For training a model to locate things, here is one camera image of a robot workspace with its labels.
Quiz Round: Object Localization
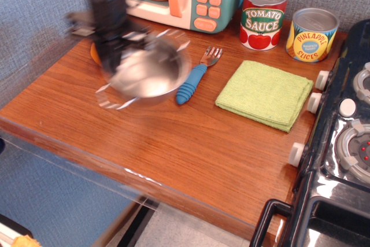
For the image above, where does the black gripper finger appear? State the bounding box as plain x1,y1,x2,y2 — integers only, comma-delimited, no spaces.
114,43,133,73
95,41,116,75

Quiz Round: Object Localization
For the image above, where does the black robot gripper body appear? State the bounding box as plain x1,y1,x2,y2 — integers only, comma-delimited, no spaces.
67,0,150,50

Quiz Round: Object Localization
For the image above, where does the stainless steel pot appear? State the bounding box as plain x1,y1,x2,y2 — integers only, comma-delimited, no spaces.
95,29,192,110

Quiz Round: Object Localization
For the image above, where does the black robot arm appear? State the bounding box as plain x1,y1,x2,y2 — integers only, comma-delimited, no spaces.
67,0,148,75

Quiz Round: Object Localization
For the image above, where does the orange half toy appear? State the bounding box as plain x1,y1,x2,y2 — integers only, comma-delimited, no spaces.
90,43,101,66

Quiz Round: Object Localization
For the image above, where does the green folded cloth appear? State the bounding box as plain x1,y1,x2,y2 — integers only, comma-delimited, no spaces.
215,60,313,132

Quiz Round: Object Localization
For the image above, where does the tomato sauce can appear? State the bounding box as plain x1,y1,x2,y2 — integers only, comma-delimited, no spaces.
239,0,287,51

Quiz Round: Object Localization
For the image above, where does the pineapple slices can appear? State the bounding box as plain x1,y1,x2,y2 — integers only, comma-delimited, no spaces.
286,8,339,63

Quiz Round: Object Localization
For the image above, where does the white stove knob middle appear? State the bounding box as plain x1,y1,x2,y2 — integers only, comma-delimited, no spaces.
307,93,322,114

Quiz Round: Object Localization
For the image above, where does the white stove knob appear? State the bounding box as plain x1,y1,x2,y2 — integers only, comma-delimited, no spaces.
307,93,322,114
315,71,330,91
288,142,305,167

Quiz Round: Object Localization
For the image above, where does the white stove knob lower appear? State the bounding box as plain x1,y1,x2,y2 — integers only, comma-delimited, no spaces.
288,142,305,167

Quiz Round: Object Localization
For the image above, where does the white stove knob upper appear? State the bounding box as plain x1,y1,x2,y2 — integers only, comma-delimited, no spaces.
315,71,330,91

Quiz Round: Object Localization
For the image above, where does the orange object bottom left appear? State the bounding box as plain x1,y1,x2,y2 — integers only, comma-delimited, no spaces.
11,235,41,247

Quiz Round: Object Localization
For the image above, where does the black toy stove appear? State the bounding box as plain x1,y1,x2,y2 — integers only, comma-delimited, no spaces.
250,20,369,246

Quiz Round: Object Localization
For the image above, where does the blue handled fork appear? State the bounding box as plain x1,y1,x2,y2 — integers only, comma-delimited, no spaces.
176,46,223,105

